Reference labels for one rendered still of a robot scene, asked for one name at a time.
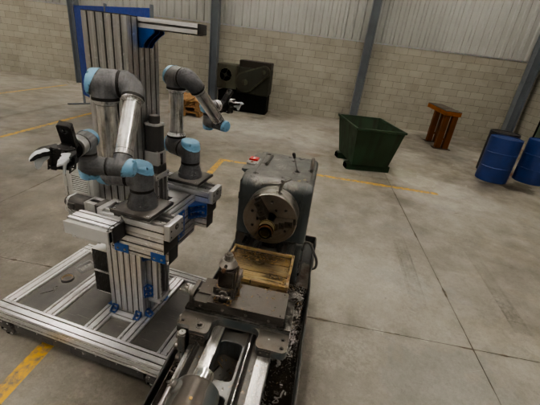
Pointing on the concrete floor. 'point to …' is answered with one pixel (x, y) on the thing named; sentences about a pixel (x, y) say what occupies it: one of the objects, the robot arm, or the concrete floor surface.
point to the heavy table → (442, 125)
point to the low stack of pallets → (190, 104)
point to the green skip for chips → (367, 142)
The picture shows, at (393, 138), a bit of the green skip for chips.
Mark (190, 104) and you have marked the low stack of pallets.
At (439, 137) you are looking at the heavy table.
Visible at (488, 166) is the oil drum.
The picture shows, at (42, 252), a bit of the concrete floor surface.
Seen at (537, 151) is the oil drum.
